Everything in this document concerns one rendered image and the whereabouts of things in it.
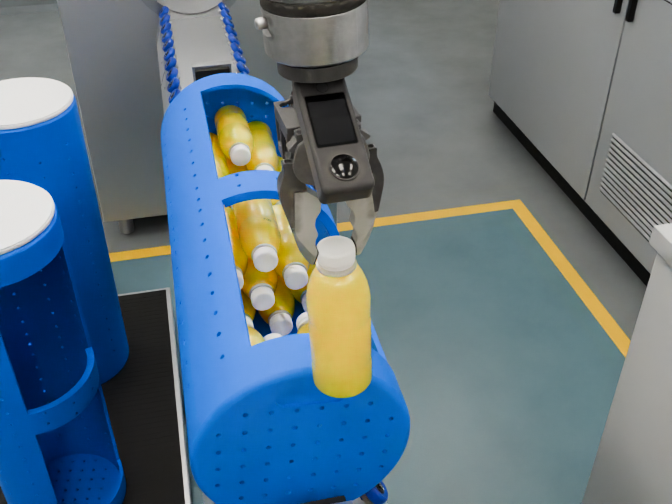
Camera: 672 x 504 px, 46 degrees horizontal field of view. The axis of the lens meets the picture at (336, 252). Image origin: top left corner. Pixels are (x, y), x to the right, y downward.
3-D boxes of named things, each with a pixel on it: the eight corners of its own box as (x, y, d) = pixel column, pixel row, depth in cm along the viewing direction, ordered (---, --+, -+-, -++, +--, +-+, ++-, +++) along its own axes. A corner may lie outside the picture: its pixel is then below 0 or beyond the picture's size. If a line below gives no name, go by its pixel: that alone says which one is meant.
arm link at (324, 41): (381, 8, 63) (263, 26, 61) (382, 66, 66) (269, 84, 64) (350, -22, 70) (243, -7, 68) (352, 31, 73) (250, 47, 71)
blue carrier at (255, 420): (289, 189, 180) (298, 71, 163) (395, 508, 111) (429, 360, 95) (162, 192, 173) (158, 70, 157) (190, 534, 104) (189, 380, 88)
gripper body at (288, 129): (349, 143, 80) (343, 27, 73) (374, 183, 73) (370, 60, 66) (276, 156, 79) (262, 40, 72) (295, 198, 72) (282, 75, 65)
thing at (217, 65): (234, 114, 212) (230, 59, 203) (236, 121, 209) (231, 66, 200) (197, 118, 210) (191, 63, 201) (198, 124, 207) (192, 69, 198)
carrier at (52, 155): (97, 316, 263) (18, 360, 247) (39, 71, 211) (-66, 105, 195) (147, 358, 247) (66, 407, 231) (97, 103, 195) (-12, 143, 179)
